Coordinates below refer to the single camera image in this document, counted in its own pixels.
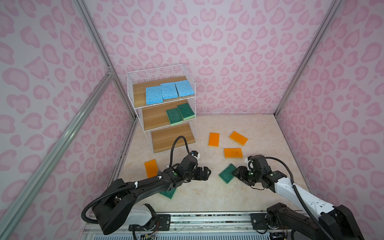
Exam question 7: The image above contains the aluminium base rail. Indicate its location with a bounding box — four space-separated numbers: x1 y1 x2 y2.
80 211 346 240

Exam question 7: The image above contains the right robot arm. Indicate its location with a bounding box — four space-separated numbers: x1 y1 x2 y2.
232 155 364 240

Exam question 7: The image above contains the white wire three-tier shelf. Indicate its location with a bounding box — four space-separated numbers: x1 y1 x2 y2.
127 64 197 154

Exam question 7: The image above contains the green scouring pad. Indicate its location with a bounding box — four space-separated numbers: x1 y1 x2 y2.
219 164 237 184
177 103 195 121
166 108 183 126
160 188 177 199

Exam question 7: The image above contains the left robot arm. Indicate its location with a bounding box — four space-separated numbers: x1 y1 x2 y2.
81 151 212 235

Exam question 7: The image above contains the aluminium frame left corner post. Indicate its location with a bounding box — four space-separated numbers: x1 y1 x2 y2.
73 0 137 121

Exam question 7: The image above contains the blue sponge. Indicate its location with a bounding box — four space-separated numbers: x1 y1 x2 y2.
161 82 179 100
175 80 195 97
146 86 163 105

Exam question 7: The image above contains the aluminium frame corner post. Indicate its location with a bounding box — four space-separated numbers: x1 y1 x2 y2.
274 0 344 118
73 0 137 121

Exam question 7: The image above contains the orange sponge centre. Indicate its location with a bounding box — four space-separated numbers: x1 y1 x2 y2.
224 148 243 159

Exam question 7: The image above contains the orange sponge far left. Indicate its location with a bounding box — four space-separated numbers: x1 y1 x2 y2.
145 159 159 178

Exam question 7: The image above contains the aluminium diagonal frame bar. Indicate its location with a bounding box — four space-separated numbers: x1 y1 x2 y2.
1 73 114 240

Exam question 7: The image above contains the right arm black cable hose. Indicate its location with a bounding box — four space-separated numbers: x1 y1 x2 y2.
263 156 335 240

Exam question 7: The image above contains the aluminium frame right corner post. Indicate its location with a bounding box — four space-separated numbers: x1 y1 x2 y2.
274 0 344 118

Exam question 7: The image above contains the orange sponge far right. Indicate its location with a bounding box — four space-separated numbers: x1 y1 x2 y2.
229 131 249 146

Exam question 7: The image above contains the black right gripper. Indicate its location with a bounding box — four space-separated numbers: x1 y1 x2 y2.
229 165 262 186

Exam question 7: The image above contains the orange sponge near shelf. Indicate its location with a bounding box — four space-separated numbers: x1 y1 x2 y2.
208 133 220 148

